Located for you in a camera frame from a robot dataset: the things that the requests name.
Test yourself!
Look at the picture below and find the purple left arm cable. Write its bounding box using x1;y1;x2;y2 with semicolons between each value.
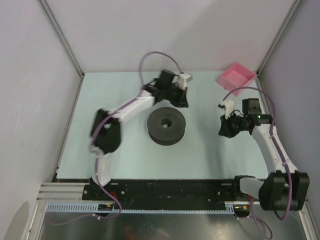
47;51;185;226

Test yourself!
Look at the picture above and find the black cable spool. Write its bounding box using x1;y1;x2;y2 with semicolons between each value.
146;107;186;146

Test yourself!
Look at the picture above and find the grey slotted cable duct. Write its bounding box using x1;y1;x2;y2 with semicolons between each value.
46;202;235;214

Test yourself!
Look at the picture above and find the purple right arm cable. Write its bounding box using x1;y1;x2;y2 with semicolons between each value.
221;86;293;239

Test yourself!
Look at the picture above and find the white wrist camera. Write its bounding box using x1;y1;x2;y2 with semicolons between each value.
174;72;193;90
218;99;235;120

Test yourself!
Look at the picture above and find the aluminium front rail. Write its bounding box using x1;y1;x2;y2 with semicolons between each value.
36;182;307;204

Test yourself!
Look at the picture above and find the aluminium frame post left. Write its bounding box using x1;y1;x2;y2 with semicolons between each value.
36;0;85;78

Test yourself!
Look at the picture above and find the aluminium frame post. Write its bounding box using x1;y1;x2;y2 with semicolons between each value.
36;0;85;78
256;0;305;76

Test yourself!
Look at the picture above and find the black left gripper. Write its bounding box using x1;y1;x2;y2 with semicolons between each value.
163;83;188;108

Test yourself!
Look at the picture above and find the pink open box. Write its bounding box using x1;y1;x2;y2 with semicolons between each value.
217;62;257;92

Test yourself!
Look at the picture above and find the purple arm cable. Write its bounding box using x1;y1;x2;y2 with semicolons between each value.
221;86;293;239
47;51;185;226

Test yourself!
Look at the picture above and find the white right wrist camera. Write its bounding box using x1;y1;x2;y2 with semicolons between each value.
218;99;235;120

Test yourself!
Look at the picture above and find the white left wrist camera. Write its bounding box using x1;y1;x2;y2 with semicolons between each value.
174;72;193;90

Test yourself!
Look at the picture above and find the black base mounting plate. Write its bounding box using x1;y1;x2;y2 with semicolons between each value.
82;179;248;202

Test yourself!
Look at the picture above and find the aluminium frame post right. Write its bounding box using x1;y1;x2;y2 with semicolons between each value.
256;0;305;76

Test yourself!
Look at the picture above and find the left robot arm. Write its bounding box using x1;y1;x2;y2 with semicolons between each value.
89;69;193;200

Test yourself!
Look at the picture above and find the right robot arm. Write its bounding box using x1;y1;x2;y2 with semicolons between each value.
218;98;310;212

